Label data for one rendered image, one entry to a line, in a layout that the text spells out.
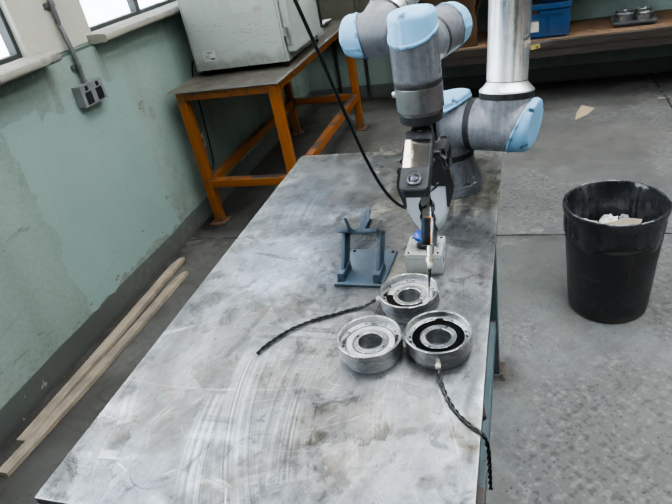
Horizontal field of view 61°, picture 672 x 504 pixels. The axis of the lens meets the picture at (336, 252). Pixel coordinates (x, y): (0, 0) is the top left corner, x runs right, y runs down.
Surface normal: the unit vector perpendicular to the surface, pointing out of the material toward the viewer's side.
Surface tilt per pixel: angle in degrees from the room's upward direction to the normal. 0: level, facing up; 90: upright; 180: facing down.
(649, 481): 0
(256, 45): 89
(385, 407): 0
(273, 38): 89
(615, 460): 0
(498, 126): 80
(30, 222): 90
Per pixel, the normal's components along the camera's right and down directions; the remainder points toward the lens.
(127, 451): -0.17, -0.85
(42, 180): 0.95, 0.00
